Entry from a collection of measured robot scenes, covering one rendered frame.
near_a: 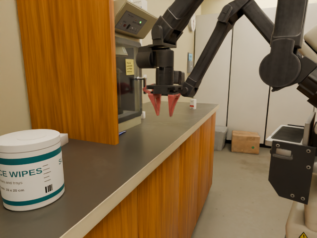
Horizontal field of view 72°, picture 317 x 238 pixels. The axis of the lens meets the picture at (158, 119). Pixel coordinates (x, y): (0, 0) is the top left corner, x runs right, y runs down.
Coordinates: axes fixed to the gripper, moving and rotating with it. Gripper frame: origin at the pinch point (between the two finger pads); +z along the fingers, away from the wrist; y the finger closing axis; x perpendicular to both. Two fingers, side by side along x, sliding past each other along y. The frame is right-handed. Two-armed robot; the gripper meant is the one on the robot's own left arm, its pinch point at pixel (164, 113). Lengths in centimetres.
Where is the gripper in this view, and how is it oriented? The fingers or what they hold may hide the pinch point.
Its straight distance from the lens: 71.7
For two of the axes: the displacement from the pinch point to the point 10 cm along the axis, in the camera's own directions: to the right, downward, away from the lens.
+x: -4.0, 1.8, -9.0
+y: -9.2, -0.8, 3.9
